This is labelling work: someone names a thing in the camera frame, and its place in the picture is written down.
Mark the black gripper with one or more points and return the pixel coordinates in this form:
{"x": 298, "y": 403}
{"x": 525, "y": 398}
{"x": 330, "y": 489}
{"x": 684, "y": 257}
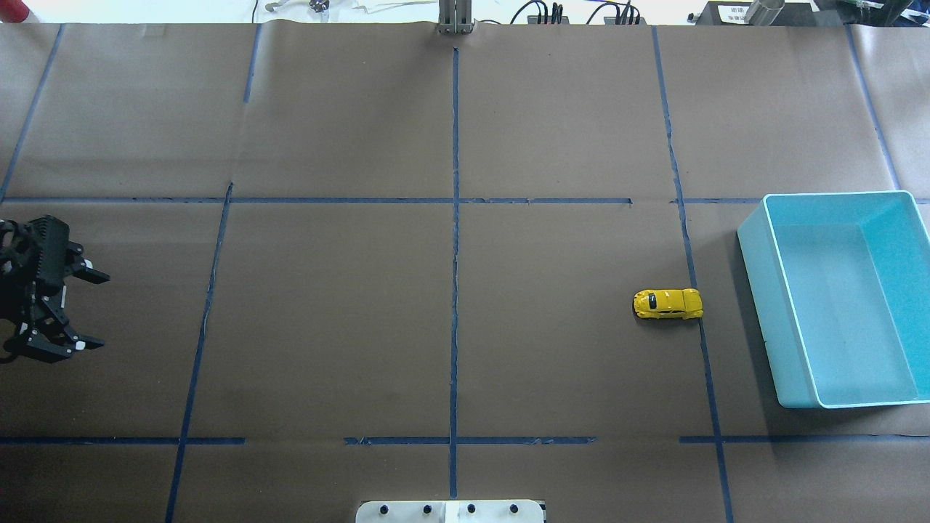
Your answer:
{"x": 36, "y": 310}

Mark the yellow beetle toy car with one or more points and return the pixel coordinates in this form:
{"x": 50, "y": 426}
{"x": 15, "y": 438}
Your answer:
{"x": 683, "y": 303}

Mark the red cylinder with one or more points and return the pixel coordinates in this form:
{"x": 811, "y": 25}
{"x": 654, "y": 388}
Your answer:
{"x": 14, "y": 11}

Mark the black box under cup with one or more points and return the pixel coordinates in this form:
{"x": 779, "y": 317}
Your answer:
{"x": 732, "y": 13}

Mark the metal cup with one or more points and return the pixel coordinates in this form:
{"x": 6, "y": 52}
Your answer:
{"x": 763, "y": 12}

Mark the turquoise plastic bin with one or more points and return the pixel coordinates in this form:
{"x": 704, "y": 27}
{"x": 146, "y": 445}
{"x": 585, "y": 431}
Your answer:
{"x": 840, "y": 286}

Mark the white camera mast with base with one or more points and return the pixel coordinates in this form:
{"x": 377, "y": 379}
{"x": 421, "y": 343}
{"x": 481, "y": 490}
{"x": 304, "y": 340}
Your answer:
{"x": 498, "y": 510}

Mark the aluminium frame post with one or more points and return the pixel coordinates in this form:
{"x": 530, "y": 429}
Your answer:
{"x": 455, "y": 17}

